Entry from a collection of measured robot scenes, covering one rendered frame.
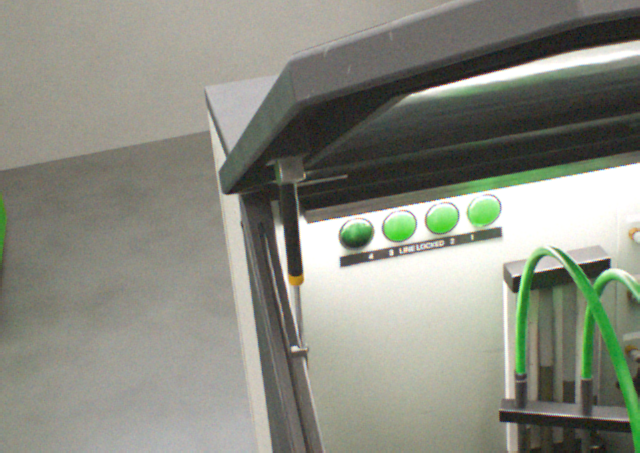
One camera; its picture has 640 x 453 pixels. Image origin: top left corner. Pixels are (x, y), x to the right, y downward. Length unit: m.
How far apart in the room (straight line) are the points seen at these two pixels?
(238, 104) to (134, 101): 3.62
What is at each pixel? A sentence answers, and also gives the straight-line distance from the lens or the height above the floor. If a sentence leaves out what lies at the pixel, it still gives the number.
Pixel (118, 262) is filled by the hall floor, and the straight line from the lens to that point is 4.52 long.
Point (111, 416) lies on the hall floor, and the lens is 3.73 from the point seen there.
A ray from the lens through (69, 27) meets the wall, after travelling 5.24.
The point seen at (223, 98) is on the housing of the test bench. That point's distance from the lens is 1.80.
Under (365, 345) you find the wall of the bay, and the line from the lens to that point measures 1.73.
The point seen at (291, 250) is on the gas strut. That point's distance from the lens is 1.34.
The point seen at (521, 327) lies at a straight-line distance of 1.68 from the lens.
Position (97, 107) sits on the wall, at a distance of 5.37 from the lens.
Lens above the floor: 2.17
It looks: 28 degrees down
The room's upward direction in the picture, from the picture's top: 6 degrees counter-clockwise
